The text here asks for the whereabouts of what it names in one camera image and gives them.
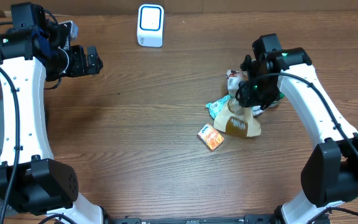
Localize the green lid jar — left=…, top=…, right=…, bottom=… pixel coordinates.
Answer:
left=268, top=92, right=285, bottom=108

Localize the brown white snack pouch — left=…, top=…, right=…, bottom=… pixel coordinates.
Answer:
left=213, top=70, right=261, bottom=138

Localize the teal snack packet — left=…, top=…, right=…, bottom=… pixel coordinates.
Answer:
left=205, top=95, right=233, bottom=119

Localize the orange red snack packet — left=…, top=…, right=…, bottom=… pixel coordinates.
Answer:
left=198, top=123, right=224, bottom=151

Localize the teal white small packet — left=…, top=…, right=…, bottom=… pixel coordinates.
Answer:
left=252, top=106, right=264, bottom=118

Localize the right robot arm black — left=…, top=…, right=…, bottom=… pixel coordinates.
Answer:
left=235, top=34, right=358, bottom=224

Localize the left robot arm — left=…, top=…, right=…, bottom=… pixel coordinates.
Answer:
left=0, top=2, right=110, bottom=224

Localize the white barcode scanner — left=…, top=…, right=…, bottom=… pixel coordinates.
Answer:
left=137, top=4, right=165, bottom=48

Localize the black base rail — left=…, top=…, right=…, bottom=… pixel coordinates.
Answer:
left=109, top=215, right=280, bottom=224

